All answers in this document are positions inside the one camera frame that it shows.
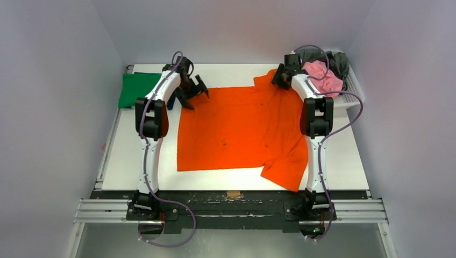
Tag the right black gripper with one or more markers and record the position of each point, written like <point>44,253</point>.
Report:
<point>282,76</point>

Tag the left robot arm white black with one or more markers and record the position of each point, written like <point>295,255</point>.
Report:
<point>152,125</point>

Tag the orange t shirt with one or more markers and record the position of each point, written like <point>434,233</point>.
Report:
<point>245,127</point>

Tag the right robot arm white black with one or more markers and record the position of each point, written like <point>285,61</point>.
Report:
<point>316,123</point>

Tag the folded blue t shirt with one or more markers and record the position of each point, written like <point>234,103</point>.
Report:
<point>171,101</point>

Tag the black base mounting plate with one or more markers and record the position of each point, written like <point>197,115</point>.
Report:
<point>254,210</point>

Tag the dark grey t shirt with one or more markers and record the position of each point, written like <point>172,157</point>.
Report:
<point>337,62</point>

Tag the folded green t shirt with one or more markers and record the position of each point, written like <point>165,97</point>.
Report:
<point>136,85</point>

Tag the brown tape piece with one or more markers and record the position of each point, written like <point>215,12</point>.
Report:
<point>233,194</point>

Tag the white plastic basket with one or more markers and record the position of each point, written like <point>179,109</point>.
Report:
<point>353,96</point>

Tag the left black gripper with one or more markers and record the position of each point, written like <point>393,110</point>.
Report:
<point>183,98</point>

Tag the pink t shirt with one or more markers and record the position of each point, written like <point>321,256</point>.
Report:
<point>323,80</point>

